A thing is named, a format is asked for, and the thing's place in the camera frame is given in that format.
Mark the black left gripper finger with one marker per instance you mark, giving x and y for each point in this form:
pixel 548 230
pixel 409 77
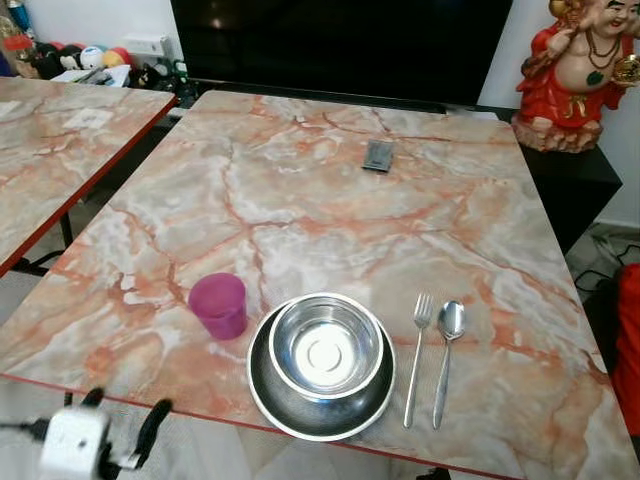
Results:
pixel 150 430
pixel 93 398

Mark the stainless steel fork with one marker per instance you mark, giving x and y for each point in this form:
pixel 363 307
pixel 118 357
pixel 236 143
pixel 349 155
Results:
pixel 414 350

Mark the stainless steel deep plate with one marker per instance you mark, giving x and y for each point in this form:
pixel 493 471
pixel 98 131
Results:
pixel 320 420

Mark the stainless steel spoon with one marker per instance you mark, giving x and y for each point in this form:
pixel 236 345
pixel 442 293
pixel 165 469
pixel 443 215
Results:
pixel 446 345

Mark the purple plastic cup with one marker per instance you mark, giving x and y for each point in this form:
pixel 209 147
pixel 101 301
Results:
pixel 218 308

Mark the stainless steel bowl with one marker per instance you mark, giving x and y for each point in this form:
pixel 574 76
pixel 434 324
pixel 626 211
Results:
pixel 325 348

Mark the red cushion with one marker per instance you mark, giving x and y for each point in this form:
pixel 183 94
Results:
pixel 629 350

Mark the marble top folding table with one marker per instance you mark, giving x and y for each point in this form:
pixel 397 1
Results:
pixel 60 150
pixel 300 220

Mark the white paper label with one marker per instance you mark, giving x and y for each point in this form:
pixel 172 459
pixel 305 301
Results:
pixel 87 118

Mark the small dark grey device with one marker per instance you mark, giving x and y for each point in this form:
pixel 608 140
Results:
pixel 378 155

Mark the white paper sheets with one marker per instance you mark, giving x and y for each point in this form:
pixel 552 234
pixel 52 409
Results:
pixel 95 75

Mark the black mouse plush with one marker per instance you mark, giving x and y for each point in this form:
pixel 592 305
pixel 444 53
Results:
pixel 50 62

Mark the white round head doll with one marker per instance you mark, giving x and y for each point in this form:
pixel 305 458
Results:
pixel 92 57

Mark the orange round head doll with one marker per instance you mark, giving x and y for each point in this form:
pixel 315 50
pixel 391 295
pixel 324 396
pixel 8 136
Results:
pixel 118 57

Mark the red laughing Buddha figurine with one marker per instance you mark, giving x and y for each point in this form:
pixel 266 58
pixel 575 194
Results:
pixel 575 70

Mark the black television screen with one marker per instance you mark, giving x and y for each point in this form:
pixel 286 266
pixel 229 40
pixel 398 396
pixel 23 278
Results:
pixel 340 45

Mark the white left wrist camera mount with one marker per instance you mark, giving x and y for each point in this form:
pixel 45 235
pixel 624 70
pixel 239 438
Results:
pixel 72 442

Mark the white wall socket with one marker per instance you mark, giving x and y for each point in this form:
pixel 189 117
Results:
pixel 146 45

